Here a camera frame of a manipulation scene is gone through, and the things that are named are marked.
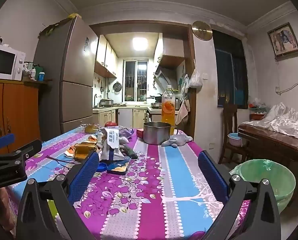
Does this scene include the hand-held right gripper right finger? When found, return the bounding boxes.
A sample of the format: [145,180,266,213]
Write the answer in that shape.
[198,150,281,240]

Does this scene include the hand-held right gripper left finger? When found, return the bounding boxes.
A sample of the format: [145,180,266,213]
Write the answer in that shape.
[16,152,100,240]

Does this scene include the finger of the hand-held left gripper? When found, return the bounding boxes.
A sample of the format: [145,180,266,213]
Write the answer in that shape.
[0,139,43,167]
[0,133,15,155]

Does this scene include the orange and white wrapper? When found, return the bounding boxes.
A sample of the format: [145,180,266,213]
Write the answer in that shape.
[64,146,77,158]

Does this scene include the green knitted cloth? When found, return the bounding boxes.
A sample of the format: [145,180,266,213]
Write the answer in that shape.
[124,147,138,159]

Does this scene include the person's left hand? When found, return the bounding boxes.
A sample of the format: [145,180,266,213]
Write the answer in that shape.
[0,186,15,232]

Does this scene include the tan block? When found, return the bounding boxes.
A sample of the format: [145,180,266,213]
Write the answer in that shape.
[74,144,95,160]

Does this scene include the orange wooden cabinet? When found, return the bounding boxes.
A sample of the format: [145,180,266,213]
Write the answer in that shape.
[0,79,43,155]

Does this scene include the blue and orange box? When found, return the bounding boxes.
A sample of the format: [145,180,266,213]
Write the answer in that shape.
[106,160,130,175]

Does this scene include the white paper carton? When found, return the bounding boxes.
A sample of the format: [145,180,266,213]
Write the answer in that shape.
[100,127,126,162]

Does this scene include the pink basin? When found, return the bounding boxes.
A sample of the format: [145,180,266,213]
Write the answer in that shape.
[228,132,247,147]

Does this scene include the bread in clear bag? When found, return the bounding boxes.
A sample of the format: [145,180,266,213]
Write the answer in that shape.
[84,123,99,133]

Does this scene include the grey glove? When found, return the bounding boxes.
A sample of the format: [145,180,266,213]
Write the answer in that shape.
[161,134,194,147]

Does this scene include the wooden chair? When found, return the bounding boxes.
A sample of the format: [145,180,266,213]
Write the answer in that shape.
[218,104,248,164]

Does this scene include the purple bread bag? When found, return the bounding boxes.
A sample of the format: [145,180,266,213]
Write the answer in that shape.
[117,127,135,139]

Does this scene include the purple printed tablecloth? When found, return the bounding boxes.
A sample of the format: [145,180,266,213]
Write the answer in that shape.
[7,127,252,240]

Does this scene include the lower kitchen cabinets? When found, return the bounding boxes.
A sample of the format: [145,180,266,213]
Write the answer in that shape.
[92,106,149,129]

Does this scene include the kitchen cabinets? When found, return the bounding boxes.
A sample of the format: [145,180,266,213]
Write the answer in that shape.
[94,34,118,78]
[92,106,149,129]

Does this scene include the green bin with bag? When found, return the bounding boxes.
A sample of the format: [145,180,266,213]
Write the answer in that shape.
[229,159,296,210]

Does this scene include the hanging towel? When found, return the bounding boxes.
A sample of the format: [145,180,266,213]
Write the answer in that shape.
[176,100,191,125]

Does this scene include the wooden side table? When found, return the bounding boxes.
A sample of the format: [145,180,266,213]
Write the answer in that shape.
[238,121,298,173]

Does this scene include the white microwave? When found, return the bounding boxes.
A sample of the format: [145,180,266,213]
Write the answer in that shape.
[0,42,26,81]

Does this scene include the orange juice bottle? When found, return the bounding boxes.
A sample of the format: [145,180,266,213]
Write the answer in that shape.
[161,85,176,130]

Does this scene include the grey refrigerator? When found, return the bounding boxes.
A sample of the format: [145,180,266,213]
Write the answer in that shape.
[34,15,99,134]

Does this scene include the white plastic sheet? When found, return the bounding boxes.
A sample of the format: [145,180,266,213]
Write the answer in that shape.
[249,102,298,142]

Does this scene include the hanging plastic bag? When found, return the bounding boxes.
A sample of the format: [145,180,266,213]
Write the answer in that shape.
[189,60,204,88]

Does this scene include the dark window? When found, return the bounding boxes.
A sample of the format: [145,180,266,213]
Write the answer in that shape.
[211,29,249,109]

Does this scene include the range hood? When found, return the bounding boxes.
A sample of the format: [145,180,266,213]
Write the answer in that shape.
[153,67,178,90]

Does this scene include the kitchen window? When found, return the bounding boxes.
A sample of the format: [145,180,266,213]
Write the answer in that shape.
[123,60,148,102]

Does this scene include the upper kitchen cabinets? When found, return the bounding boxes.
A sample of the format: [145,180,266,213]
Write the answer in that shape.
[94,34,118,78]

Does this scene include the ceiling light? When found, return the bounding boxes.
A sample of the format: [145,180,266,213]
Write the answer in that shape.
[132,37,148,52]

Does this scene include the framed elephant picture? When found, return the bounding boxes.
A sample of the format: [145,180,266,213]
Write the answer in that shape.
[267,22,298,58]

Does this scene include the wall cable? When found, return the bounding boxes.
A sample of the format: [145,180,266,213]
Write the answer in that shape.
[275,70,298,95]

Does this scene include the gold wall disc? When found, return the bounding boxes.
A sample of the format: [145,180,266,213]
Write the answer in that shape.
[191,21,213,41]

